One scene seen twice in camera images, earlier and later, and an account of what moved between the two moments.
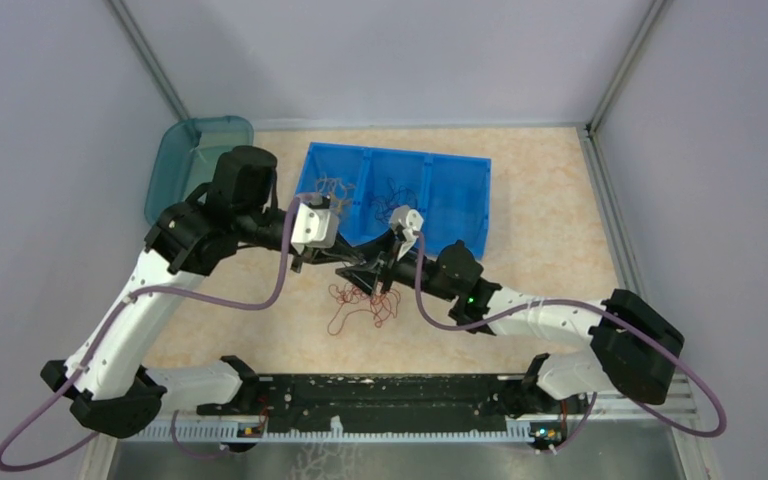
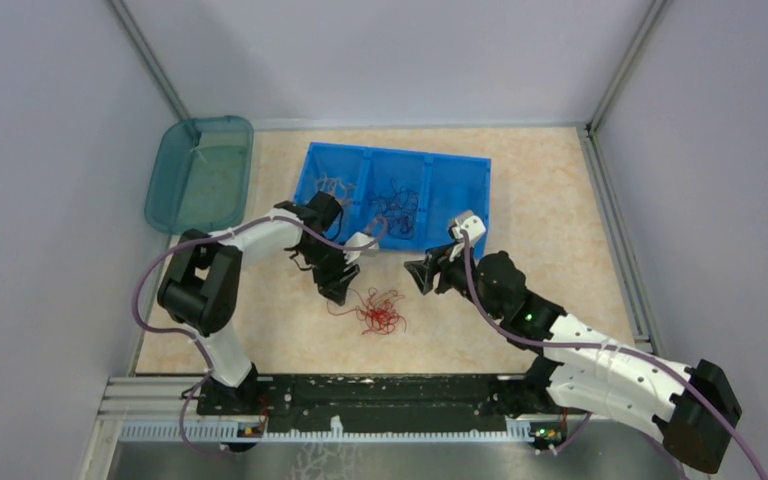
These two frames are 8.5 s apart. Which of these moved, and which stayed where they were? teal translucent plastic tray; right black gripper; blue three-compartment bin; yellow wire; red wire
Moved: red wire; right black gripper
Stayed: blue three-compartment bin; yellow wire; teal translucent plastic tray
